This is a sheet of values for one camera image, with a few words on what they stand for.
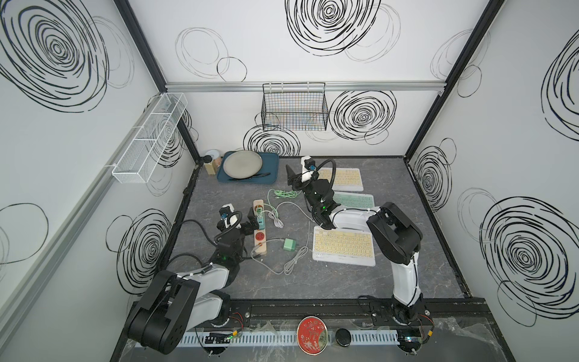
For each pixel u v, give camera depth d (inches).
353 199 40.5
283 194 40.2
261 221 34.8
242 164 45.7
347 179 43.9
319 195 27.3
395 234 20.8
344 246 35.0
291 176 30.9
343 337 24.5
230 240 25.3
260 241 34.5
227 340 28.3
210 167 42.8
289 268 32.4
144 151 29.8
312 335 26.4
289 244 34.2
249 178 43.8
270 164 47.1
